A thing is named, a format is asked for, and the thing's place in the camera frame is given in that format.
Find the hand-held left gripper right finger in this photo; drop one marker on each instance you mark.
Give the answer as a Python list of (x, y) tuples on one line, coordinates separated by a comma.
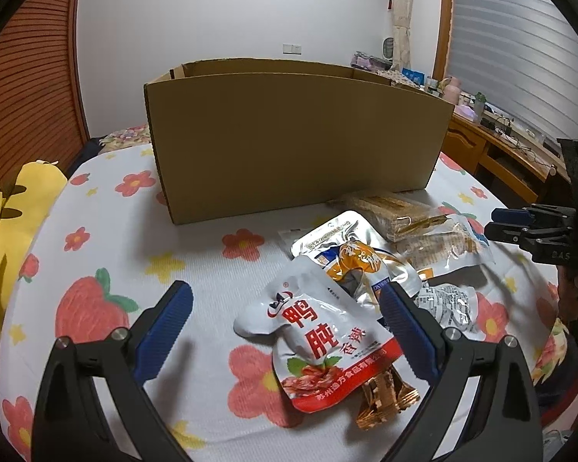
[(404, 320)]

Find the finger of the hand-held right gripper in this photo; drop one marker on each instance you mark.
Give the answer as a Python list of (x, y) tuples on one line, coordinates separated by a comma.
[(503, 231), (508, 215)]

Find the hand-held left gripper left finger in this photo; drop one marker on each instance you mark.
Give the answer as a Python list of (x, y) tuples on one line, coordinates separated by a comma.
[(169, 315)]

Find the orange clear biscuit packet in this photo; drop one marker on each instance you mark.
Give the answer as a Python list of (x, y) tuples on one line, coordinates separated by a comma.
[(445, 250)]

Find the silver orange snack pouch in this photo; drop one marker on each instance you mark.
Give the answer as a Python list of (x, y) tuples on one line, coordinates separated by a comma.
[(347, 250)]

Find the white red snack pouch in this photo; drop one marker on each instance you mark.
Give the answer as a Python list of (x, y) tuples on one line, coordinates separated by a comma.
[(313, 332)]

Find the brown cardboard box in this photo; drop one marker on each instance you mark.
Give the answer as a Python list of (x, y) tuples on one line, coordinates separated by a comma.
[(294, 144)]

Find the silver printed snack packet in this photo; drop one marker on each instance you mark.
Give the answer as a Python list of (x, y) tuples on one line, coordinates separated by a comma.
[(450, 308)]

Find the fruit flower printed bedsheet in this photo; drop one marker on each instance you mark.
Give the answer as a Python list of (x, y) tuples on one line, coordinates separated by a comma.
[(197, 260)]

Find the wooden desk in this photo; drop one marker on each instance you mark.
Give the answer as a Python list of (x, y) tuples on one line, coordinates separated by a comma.
[(472, 144)]

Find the gold brown snack wrapper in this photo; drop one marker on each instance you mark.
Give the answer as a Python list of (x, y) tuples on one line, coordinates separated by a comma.
[(380, 399)]

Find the clear wafer biscuit packet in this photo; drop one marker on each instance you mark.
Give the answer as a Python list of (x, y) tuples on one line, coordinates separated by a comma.
[(414, 225), (380, 204)]

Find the green capped bottle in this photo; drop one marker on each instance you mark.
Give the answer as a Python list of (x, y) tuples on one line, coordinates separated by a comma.
[(479, 103)]

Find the pink bottle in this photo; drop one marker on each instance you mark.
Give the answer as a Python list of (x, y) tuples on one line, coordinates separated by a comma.
[(452, 89)]

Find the blue box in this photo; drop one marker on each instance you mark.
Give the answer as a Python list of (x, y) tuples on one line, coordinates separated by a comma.
[(413, 75)]

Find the yellow plush toy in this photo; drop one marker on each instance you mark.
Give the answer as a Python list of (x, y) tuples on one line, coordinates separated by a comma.
[(14, 221)]

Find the floral quilt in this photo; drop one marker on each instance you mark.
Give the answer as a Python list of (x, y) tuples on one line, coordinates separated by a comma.
[(125, 135)]

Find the small desk fan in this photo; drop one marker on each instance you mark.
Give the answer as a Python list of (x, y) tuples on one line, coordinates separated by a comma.
[(389, 49)]

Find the purple patterned pouch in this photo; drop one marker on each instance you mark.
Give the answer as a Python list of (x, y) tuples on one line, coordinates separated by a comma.
[(368, 61)]

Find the beige curtain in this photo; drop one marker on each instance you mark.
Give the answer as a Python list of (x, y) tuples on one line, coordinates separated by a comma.
[(400, 9)]

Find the wooden louvred wardrobe door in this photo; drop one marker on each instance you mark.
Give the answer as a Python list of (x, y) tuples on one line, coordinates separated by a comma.
[(29, 82)]

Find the wooden window frame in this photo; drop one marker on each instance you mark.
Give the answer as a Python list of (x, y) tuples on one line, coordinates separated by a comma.
[(443, 19)]

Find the white wall socket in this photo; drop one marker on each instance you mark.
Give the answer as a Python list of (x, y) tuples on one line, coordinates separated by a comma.
[(292, 48)]

